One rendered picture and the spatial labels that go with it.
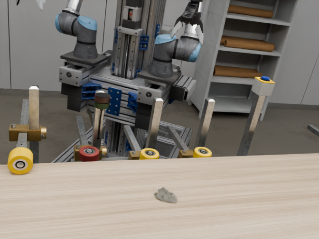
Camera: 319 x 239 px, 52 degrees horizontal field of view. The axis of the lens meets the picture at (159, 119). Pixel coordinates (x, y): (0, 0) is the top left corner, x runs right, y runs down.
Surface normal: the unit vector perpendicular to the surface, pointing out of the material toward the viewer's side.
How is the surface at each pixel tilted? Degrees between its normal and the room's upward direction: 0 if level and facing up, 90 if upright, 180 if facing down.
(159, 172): 0
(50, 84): 90
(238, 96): 90
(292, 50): 90
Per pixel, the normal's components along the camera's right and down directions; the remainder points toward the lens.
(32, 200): 0.15, -0.90
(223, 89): 0.25, 0.44
